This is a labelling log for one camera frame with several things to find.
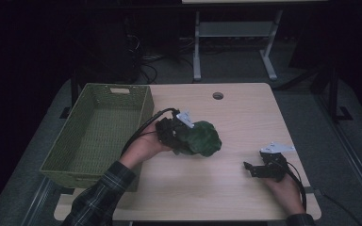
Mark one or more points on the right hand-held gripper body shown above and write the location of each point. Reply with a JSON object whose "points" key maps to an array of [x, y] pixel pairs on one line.
{"points": [[275, 168]]}

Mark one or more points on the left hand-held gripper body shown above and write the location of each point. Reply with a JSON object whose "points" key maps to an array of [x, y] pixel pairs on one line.
{"points": [[168, 133]]}

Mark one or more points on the green plush dinosaur pet costume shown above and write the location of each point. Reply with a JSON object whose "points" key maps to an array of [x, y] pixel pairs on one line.
{"points": [[202, 139]]}

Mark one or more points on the green woven basket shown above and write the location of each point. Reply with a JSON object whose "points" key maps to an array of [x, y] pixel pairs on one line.
{"points": [[100, 132]]}

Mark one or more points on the person's right hand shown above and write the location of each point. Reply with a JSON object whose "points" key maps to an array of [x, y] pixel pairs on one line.
{"points": [[287, 196]]}

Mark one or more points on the person's left hand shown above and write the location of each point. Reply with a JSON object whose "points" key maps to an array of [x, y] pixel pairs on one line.
{"points": [[141, 149]]}

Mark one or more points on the black metal stand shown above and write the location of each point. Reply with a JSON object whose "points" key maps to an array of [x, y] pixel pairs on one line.
{"points": [[74, 88], [333, 94]]}

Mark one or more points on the grey table edge bracket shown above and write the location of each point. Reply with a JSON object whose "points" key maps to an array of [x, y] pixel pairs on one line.
{"points": [[312, 190]]}

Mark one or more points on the metal floor rail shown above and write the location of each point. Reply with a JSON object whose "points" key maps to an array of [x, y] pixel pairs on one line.
{"points": [[352, 150], [36, 201]]}

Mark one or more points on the white metal table frame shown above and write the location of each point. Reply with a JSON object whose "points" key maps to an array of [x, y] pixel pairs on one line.
{"points": [[232, 29]]}

